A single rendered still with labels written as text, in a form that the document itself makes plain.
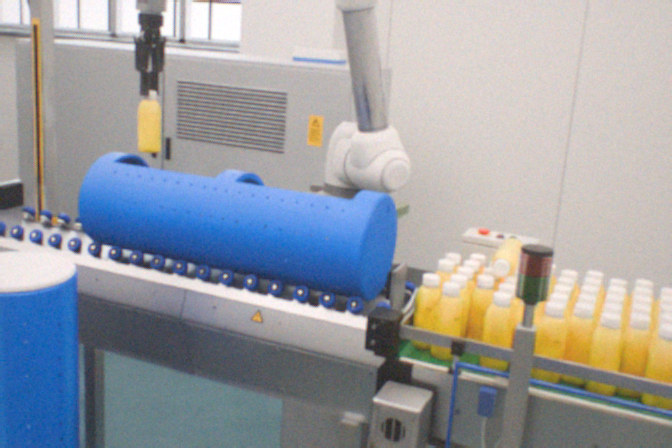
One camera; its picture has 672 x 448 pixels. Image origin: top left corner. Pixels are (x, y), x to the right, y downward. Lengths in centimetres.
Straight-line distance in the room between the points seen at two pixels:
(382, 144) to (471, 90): 237
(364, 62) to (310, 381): 95
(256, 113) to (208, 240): 184
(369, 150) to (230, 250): 60
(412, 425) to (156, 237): 89
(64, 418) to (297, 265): 68
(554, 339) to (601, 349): 10
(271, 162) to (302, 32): 121
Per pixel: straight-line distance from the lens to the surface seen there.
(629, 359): 180
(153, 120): 231
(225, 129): 392
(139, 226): 217
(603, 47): 456
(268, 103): 378
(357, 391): 203
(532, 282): 150
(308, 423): 284
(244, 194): 202
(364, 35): 233
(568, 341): 181
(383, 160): 235
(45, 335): 189
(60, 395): 198
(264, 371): 214
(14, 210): 270
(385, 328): 177
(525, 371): 158
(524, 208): 471
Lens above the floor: 165
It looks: 14 degrees down
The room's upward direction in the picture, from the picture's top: 4 degrees clockwise
